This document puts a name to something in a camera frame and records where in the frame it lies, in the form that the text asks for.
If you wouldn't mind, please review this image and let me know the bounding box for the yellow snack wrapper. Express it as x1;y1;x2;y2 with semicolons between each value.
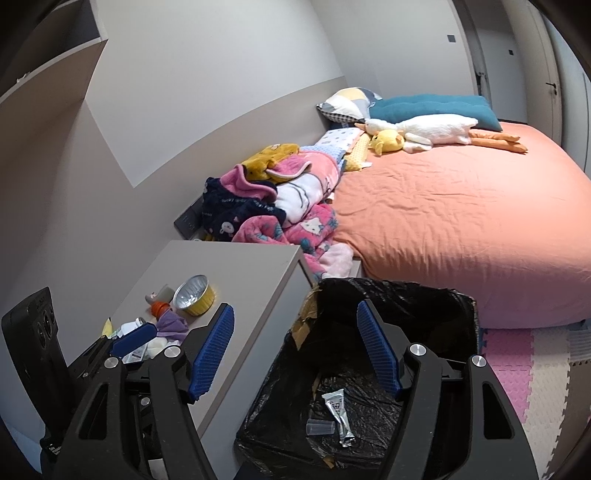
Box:
101;318;113;338

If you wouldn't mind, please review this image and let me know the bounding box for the navy patterned pajamas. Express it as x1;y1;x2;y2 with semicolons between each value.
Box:
201;178;287;242

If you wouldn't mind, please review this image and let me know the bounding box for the black bag trash bin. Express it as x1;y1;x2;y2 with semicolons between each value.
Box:
235;278;479;479

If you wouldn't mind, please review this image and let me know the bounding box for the orange bottle cap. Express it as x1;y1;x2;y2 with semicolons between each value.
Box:
150;301;170;320

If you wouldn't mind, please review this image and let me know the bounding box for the purple plastic bag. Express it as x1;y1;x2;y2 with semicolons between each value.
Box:
156;309;188;343

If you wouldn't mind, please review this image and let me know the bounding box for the clear plastic cup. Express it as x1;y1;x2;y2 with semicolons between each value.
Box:
305;418;337;437

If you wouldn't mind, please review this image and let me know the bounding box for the pink cartoon blanket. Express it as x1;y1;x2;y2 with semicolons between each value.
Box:
219;146;353;280

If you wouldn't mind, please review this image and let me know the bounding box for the patchwork pillow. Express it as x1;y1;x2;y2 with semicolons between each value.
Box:
317;87;382;125

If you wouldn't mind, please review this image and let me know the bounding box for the white foam packing piece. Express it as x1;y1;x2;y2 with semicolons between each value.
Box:
144;337;169;359

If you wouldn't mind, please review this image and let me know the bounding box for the teal long cushion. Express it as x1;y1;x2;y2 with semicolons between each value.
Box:
370;94;502;132

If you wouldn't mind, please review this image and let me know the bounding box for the grey phone stand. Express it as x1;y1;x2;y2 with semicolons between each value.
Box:
144;284;174;305

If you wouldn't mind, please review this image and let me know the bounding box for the grey bedside table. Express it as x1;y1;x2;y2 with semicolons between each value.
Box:
98;239;320;480

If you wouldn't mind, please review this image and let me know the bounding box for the wall shelf unit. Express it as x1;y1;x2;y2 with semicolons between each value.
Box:
1;1;108;162

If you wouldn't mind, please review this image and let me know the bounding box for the silver tube in bin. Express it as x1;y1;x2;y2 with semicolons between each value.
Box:
322;388;356;448

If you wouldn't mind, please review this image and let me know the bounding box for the dotted white pillow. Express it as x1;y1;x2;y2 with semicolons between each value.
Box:
315;127;365;153

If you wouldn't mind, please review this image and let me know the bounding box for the yellow duck plush toy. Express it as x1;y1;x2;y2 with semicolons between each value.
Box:
369;129;405;156

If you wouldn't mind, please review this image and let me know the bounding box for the white AD milk bottle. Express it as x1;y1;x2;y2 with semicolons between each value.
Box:
113;317;145;338

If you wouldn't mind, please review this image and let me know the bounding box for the white goose plush toy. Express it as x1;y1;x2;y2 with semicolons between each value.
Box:
355;114;528;154

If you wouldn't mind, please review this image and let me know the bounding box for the pink white foam mat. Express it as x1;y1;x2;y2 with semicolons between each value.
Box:
481;320;590;479

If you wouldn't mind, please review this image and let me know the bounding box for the orange bed cover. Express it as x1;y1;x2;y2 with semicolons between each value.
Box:
334;123;590;329

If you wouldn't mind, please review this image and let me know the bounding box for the foil baking cup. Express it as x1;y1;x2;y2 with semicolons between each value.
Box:
171;274;215;317

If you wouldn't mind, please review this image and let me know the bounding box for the yellow garment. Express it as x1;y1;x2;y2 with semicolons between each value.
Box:
242;143;300;181

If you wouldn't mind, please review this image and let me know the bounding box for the white door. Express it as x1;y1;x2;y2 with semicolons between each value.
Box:
469;0;567;139

